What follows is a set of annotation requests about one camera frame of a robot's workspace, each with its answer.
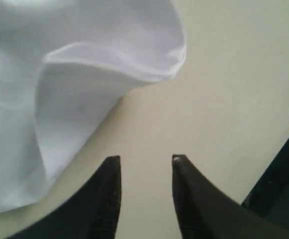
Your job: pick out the dark table edge frame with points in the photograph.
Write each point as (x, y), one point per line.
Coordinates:
(269, 198)

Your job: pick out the white t-shirt red lettering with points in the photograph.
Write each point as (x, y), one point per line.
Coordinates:
(63, 65)

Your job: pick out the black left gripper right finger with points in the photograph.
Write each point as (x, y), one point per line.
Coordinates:
(204, 212)

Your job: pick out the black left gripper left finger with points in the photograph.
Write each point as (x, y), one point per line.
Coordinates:
(91, 213)

